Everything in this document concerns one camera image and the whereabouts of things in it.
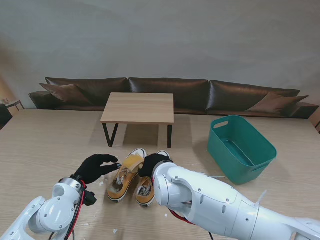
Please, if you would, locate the small wooden black-legged table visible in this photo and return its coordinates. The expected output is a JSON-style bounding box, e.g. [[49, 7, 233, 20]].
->
[[99, 92, 175, 150]]

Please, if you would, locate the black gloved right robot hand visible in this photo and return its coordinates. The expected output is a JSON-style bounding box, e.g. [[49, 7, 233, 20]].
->
[[138, 153, 173, 178]]

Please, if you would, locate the light wooden side table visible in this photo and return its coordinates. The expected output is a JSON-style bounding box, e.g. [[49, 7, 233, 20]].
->
[[0, 98, 26, 111]]

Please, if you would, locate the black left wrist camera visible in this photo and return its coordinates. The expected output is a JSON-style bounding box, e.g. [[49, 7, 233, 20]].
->
[[83, 190, 98, 207]]

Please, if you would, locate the brown leather sofa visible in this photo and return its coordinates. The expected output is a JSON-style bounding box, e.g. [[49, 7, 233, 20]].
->
[[28, 77, 320, 120]]

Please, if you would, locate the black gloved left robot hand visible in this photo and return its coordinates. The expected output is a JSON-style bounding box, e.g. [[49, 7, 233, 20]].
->
[[74, 154, 123, 186]]

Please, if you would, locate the dark chair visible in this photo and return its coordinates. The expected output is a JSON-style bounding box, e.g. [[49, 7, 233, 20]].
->
[[0, 103, 13, 131]]

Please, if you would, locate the red black left arm cable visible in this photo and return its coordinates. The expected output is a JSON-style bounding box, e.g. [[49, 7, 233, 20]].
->
[[63, 181, 87, 240]]

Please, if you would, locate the yellow canvas sneaker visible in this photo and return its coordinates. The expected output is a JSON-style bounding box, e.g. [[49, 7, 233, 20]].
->
[[135, 150, 171, 208], [107, 148, 148, 204]]

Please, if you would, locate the brown leather cushion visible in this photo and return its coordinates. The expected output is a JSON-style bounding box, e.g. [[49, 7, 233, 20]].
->
[[247, 93, 310, 115], [39, 83, 91, 106]]

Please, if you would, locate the light wooden furniture edge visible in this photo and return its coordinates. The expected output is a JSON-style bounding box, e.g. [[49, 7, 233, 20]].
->
[[308, 107, 320, 133]]

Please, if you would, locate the wooden hand brush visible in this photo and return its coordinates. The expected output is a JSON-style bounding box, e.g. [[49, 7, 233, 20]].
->
[[124, 154, 145, 174]]

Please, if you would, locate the green plastic basin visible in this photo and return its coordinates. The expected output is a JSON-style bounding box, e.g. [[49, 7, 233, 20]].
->
[[207, 114, 278, 186]]

